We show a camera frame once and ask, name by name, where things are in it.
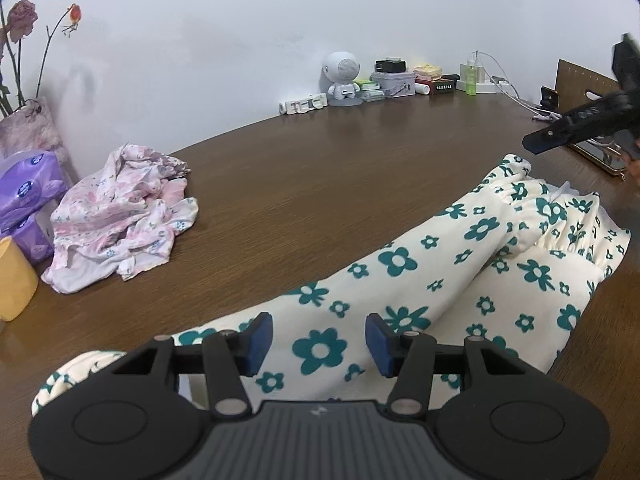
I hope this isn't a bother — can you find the purple tissue pack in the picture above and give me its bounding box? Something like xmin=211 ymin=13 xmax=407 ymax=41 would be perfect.
xmin=0 ymin=151 xmax=69 ymax=231
xmin=0 ymin=212 xmax=56 ymax=265

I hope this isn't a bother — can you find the pink floral garment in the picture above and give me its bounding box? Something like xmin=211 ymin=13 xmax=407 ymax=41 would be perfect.
xmin=41 ymin=143 xmax=199 ymax=295

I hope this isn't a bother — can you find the yellow mug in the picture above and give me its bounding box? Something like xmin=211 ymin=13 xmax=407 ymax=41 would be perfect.
xmin=0 ymin=236 xmax=39 ymax=322

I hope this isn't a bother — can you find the white extension socket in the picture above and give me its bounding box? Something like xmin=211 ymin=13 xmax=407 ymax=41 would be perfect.
xmin=459 ymin=77 xmax=501 ymax=95

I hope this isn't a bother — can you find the grey tin box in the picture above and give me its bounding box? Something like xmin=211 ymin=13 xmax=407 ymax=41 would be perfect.
xmin=370 ymin=71 xmax=417 ymax=98

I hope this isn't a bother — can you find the cream green-flowered garment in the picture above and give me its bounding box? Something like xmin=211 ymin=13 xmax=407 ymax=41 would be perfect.
xmin=31 ymin=154 xmax=633 ymax=418

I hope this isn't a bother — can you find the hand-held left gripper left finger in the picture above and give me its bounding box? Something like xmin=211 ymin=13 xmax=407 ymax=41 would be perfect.
xmin=109 ymin=311 xmax=275 ymax=417

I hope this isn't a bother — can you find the stack of small white-green boxes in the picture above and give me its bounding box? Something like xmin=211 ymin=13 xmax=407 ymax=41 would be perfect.
xmin=354 ymin=79 xmax=386 ymax=103

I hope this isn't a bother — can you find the pink mottled vase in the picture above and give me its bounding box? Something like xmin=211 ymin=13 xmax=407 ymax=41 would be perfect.
xmin=0 ymin=97 xmax=68 ymax=171

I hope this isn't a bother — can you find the orange rosebud stem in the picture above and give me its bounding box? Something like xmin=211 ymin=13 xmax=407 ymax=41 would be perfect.
xmin=35 ymin=3 xmax=82 ymax=101

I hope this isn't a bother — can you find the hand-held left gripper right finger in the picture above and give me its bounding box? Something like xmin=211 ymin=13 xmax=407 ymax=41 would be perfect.
xmin=364 ymin=312 xmax=533 ymax=417

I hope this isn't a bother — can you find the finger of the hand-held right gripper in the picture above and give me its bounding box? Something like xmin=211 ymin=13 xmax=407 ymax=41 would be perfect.
xmin=522 ymin=91 xmax=626 ymax=155

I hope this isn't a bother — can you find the white robot-shaped speaker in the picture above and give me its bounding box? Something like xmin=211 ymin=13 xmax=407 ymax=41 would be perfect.
xmin=321 ymin=51 xmax=365 ymax=107

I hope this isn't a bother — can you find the white power strip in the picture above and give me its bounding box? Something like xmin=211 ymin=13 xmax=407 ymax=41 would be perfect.
xmin=278 ymin=93 xmax=329 ymax=117

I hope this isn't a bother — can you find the brown pegboard stand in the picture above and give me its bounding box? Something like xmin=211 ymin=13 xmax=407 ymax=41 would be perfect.
xmin=554 ymin=59 xmax=621 ymax=111

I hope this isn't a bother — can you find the white charger with cable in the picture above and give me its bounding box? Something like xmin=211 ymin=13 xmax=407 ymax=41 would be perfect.
xmin=472 ymin=50 xmax=556 ymax=121

